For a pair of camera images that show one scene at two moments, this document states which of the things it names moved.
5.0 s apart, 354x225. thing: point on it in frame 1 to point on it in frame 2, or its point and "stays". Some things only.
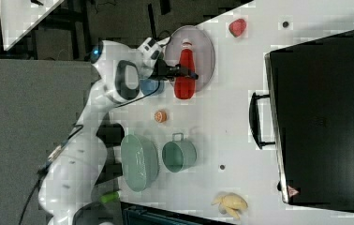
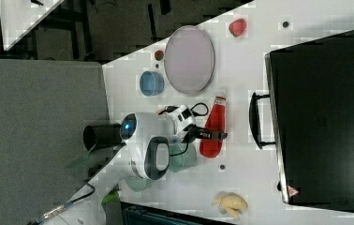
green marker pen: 111,196 stays
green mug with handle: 180,154 stays
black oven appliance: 322,97 stays
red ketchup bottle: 184,86 to 216,123
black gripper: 162,71 to 192,132
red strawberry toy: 237,26 stays
